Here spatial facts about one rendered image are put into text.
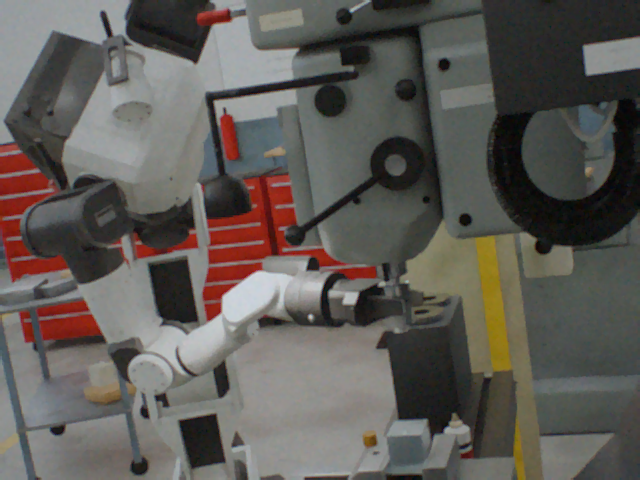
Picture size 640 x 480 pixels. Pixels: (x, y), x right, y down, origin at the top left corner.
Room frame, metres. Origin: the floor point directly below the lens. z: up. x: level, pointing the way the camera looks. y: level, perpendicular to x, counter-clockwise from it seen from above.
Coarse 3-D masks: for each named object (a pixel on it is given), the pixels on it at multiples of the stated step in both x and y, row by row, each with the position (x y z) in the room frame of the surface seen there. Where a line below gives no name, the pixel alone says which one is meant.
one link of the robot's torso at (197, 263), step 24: (192, 192) 2.04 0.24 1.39; (144, 264) 1.98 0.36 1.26; (168, 264) 2.02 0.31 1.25; (192, 264) 1.98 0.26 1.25; (144, 288) 1.97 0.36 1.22; (168, 288) 2.02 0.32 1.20; (192, 288) 2.03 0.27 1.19; (168, 312) 2.02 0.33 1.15; (192, 312) 2.03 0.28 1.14; (192, 384) 1.97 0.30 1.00; (216, 384) 1.97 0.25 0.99
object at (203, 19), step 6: (210, 12) 1.58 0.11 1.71; (216, 12) 1.58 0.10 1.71; (222, 12) 1.57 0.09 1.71; (228, 12) 1.57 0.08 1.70; (234, 12) 1.57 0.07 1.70; (240, 12) 1.57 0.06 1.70; (198, 18) 1.59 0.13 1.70; (204, 18) 1.58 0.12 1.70; (210, 18) 1.58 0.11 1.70; (216, 18) 1.58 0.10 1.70; (222, 18) 1.57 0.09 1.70; (228, 18) 1.57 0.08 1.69; (204, 24) 1.59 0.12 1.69; (210, 24) 1.59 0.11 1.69
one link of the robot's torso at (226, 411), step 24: (240, 384) 2.02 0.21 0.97; (168, 408) 2.05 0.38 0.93; (192, 408) 2.02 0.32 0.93; (216, 408) 2.00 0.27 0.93; (240, 408) 2.02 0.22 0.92; (168, 432) 1.99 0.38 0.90; (192, 432) 2.04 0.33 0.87; (216, 432) 2.05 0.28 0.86; (192, 456) 2.07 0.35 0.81; (216, 456) 2.08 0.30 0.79
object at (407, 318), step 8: (408, 288) 1.42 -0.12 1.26; (384, 296) 1.42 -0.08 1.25; (392, 296) 1.41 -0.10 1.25; (400, 296) 1.41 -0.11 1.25; (408, 296) 1.42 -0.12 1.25; (408, 304) 1.41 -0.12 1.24; (408, 312) 1.41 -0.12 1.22; (384, 320) 1.42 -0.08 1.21; (392, 320) 1.41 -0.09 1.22; (400, 320) 1.41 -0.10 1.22; (408, 320) 1.41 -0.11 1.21
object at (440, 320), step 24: (432, 312) 1.80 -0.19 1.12; (456, 312) 1.85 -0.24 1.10; (408, 336) 1.76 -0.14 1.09; (432, 336) 1.75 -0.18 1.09; (456, 336) 1.81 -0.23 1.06; (408, 360) 1.76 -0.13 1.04; (432, 360) 1.75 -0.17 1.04; (456, 360) 1.77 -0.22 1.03; (408, 384) 1.76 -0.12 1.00; (432, 384) 1.75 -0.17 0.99; (456, 384) 1.74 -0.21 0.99; (408, 408) 1.76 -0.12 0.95; (432, 408) 1.75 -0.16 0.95; (456, 408) 1.74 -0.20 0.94
